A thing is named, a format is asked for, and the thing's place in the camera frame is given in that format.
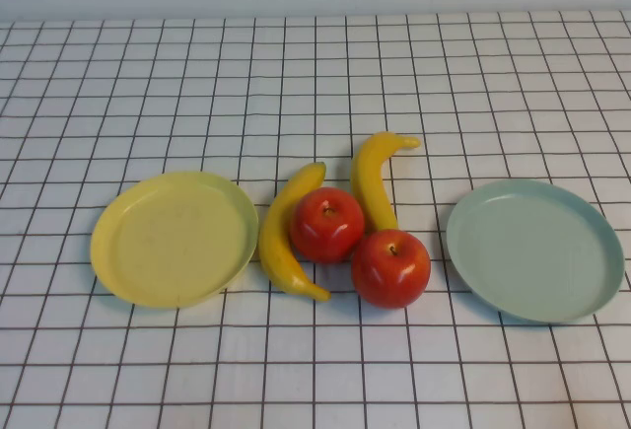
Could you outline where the yellow round plate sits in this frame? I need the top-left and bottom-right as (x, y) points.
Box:
(90, 171), (260, 310)

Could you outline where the yellow banana long stem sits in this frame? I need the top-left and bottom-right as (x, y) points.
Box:
(349, 131), (423, 234)

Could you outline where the white grid-pattern tablecloth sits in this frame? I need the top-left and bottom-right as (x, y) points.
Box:
(0, 9), (631, 429)

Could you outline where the pale green round plate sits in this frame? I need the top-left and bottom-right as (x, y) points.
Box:
(446, 178), (626, 324)

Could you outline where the red apple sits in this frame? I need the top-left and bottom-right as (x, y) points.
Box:
(289, 186), (367, 265)
(350, 229), (433, 311)

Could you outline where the yellow banana green tip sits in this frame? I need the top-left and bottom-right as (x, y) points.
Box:
(257, 161), (332, 303)

